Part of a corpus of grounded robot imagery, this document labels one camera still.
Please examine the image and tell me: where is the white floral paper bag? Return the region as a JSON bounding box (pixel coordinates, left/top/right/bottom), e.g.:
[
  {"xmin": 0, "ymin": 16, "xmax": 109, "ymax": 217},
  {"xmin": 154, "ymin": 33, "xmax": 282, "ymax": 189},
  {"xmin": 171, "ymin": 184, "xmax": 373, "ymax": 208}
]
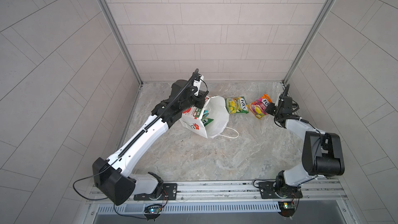
[{"xmin": 180, "ymin": 96, "xmax": 239, "ymax": 139}]

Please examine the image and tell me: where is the orange pink Fox's candy bag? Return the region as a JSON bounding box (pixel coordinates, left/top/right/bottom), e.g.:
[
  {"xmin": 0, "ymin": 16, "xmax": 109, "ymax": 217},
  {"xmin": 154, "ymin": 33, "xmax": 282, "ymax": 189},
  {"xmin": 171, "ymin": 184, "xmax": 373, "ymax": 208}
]
[{"xmin": 249, "ymin": 94, "xmax": 272, "ymax": 119}]

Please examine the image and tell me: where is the green yellow Fox's candy bag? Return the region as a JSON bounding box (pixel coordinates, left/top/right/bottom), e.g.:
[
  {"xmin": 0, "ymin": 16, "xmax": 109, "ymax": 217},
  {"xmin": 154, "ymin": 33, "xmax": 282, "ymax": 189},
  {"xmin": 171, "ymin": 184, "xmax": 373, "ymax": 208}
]
[{"xmin": 226, "ymin": 96, "xmax": 249, "ymax": 114}]

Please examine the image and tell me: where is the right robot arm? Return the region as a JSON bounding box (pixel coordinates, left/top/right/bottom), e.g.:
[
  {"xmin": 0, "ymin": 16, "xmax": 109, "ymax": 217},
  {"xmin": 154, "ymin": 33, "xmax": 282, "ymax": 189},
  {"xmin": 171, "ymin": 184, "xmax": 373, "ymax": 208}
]
[{"xmin": 266, "ymin": 93, "xmax": 345, "ymax": 198}]

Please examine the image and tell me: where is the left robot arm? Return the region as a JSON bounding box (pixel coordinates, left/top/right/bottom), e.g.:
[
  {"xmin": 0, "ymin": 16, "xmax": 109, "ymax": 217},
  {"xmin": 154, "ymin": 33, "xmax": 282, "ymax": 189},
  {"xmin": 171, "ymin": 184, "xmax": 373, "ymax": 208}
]
[{"xmin": 92, "ymin": 79, "xmax": 208, "ymax": 206}]

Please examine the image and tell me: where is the right circuit board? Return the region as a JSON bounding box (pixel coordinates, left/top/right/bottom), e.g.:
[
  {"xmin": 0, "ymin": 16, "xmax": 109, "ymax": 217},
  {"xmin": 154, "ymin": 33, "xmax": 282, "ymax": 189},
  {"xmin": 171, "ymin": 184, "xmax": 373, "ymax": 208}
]
[{"xmin": 278, "ymin": 201, "xmax": 296, "ymax": 218}]

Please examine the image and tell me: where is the circuit board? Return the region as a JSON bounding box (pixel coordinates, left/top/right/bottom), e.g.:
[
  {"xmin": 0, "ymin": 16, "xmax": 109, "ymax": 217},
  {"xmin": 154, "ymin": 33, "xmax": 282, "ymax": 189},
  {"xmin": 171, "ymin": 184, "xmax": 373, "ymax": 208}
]
[
  {"xmin": 278, "ymin": 201, "xmax": 296, "ymax": 218},
  {"xmin": 144, "ymin": 204, "xmax": 163, "ymax": 221}
]

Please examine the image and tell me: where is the left circuit board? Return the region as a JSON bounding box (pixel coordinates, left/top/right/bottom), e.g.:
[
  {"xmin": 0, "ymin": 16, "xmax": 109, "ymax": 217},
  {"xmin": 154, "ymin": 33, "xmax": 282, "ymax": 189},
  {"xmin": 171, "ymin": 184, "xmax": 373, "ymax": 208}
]
[{"xmin": 144, "ymin": 204, "xmax": 163, "ymax": 221}]

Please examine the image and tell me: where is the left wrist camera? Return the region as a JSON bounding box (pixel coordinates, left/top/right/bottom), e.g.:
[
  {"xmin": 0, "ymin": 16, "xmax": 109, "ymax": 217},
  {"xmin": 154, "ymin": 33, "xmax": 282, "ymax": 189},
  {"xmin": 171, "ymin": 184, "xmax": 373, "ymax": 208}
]
[{"xmin": 192, "ymin": 74, "xmax": 202, "ymax": 97}]

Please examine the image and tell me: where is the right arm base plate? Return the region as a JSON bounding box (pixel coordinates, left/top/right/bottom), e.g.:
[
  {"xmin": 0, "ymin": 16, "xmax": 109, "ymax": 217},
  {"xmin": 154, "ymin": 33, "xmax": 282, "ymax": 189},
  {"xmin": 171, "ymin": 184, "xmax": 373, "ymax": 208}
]
[{"xmin": 257, "ymin": 181, "xmax": 303, "ymax": 199}]

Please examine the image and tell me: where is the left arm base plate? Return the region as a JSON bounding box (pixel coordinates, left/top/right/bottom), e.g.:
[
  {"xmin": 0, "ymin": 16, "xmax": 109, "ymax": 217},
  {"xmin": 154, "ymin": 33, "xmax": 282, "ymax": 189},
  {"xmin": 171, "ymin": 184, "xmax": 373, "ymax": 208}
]
[{"xmin": 133, "ymin": 183, "xmax": 178, "ymax": 201}]

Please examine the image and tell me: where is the aluminium mounting rail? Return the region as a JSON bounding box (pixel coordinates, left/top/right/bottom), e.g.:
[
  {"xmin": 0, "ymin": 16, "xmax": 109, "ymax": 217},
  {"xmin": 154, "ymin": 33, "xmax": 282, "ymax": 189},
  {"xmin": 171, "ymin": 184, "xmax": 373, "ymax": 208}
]
[{"xmin": 86, "ymin": 178, "xmax": 347, "ymax": 205}]

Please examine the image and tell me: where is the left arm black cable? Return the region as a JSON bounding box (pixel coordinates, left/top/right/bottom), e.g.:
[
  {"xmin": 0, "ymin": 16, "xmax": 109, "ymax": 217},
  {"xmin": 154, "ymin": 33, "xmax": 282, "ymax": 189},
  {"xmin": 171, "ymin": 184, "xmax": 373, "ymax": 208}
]
[{"xmin": 73, "ymin": 161, "xmax": 165, "ymax": 220}]

